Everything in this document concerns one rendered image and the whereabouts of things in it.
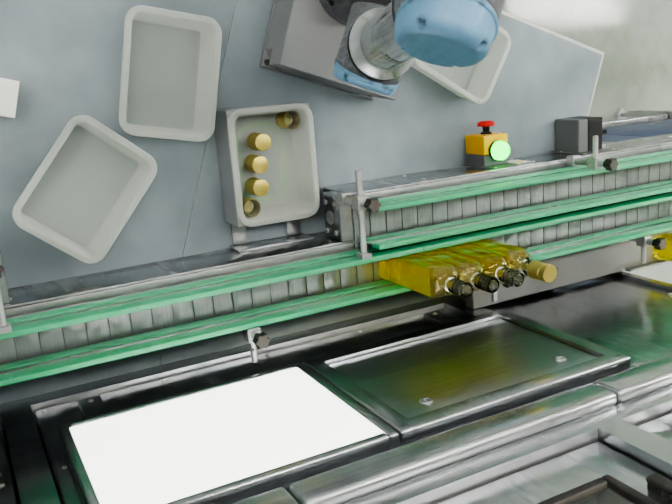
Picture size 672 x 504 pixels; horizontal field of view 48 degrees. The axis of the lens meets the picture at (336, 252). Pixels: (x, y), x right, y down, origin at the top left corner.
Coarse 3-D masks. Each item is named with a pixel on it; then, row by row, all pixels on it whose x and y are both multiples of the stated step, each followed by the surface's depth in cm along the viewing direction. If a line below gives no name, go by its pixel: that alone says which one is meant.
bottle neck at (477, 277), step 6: (474, 276) 139; (480, 276) 138; (486, 276) 137; (474, 282) 138; (480, 282) 137; (486, 282) 136; (492, 282) 138; (498, 282) 136; (480, 288) 138; (486, 288) 136; (492, 288) 137; (498, 288) 137
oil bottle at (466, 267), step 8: (432, 256) 148; (440, 256) 148; (448, 256) 147; (456, 256) 147; (456, 264) 141; (464, 264) 141; (472, 264) 141; (480, 264) 141; (464, 272) 139; (472, 272) 140; (480, 272) 140; (464, 280) 140
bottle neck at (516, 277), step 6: (498, 270) 141; (504, 270) 140; (510, 270) 139; (516, 270) 139; (498, 276) 141; (504, 276) 140; (510, 276) 138; (516, 276) 140; (522, 276) 139; (504, 282) 140; (510, 282) 139; (516, 282) 140; (522, 282) 139
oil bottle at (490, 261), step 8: (440, 248) 155; (448, 248) 153; (456, 248) 152; (464, 248) 152; (472, 248) 152; (464, 256) 147; (472, 256) 146; (480, 256) 145; (488, 256) 145; (496, 256) 144; (488, 264) 142; (496, 264) 142; (504, 264) 143; (488, 272) 142
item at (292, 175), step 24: (240, 120) 147; (264, 120) 149; (312, 120) 146; (240, 144) 148; (288, 144) 153; (312, 144) 147; (240, 168) 149; (288, 168) 154; (312, 168) 148; (240, 192) 142; (288, 192) 155; (312, 192) 150; (240, 216) 143; (264, 216) 147; (288, 216) 148
